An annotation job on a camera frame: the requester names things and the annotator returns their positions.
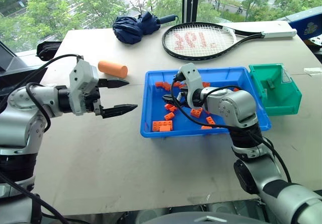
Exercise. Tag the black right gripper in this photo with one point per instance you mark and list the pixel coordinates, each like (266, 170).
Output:
(183, 99)

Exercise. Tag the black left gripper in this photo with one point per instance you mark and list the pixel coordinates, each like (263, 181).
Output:
(95, 100)

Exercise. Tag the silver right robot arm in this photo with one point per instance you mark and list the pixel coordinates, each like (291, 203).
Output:
(231, 105)

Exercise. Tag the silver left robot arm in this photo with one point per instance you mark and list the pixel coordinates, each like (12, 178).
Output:
(22, 113)

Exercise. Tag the blue plastic bin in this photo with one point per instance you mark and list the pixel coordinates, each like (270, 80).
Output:
(156, 103)

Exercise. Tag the green plastic bin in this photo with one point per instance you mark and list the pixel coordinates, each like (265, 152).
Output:
(281, 100)

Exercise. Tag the small orange toy brick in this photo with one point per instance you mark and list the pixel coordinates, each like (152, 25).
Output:
(196, 112)
(159, 84)
(165, 128)
(235, 89)
(206, 84)
(179, 84)
(206, 127)
(173, 109)
(166, 86)
(210, 120)
(169, 116)
(167, 106)

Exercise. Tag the orange foam cylinder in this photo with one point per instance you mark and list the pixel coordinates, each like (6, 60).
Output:
(112, 69)

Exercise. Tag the large orange brick plate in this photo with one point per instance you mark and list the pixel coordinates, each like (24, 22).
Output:
(156, 125)

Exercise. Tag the black white tennis racket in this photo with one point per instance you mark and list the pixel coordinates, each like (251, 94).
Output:
(198, 40)

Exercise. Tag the navy folded umbrella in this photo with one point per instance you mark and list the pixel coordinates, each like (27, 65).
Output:
(130, 29)

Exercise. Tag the black bag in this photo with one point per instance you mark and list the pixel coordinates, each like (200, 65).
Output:
(47, 50)

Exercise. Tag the black laptop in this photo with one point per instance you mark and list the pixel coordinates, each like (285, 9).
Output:
(10, 60)

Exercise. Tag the blue cardboard box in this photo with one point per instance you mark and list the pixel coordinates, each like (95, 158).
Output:
(308, 22)

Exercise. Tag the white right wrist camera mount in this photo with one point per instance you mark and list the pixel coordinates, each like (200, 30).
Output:
(192, 79)

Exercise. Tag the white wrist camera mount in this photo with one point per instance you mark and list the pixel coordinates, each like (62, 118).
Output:
(192, 79)
(81, 79)

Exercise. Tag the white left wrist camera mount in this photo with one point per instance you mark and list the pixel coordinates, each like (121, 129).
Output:
(81, 79)

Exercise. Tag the black window frame post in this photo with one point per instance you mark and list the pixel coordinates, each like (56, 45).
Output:
(190, 2)

